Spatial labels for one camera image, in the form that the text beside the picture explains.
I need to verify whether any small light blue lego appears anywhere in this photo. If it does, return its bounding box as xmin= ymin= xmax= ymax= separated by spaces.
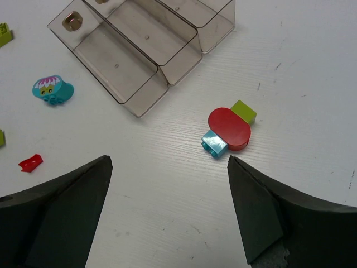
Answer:
xmin=201 ymin=130 xmax=228 ymax=158

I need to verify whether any teal flower face lego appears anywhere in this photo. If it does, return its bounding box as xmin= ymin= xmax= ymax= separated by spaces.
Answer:
xmin=32 ymin=75 xmax=74 ymax=106

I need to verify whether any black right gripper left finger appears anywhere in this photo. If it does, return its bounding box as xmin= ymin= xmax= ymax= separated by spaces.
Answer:
xmin=1 ymin=155 xmax=113 ymax=267

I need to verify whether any red rounded lego brick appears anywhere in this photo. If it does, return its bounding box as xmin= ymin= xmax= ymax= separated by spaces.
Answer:
xmin=208 ymin=107 xmax=252 ymax=151

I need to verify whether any lime green lego brick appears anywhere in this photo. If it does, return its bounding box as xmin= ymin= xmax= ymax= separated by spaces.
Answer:
xmin=0 ymin=23 xmax=13 ymax=47

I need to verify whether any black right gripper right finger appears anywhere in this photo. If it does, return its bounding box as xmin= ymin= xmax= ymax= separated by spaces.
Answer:
xmin=228 ymin=156 xmax=356 ymax=267

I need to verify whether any small red lego piece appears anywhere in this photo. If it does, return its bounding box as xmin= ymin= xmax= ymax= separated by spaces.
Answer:
xmin=18 ymin=154 xmax=43 ymax=173

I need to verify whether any clear tiered plastic organizer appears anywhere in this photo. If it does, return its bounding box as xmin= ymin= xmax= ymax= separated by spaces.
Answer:
xmin=48 ymin=0 xmax=236 ymax=117

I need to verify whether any lime green long lego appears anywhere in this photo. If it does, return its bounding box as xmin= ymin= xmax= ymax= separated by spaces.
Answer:
xmin=0 ymin=130 xmax=6 ymax=147

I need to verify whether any lime green square lego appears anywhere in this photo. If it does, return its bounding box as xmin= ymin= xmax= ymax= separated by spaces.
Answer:
xmin=231 ymin=100 xmax=257 ymax=125

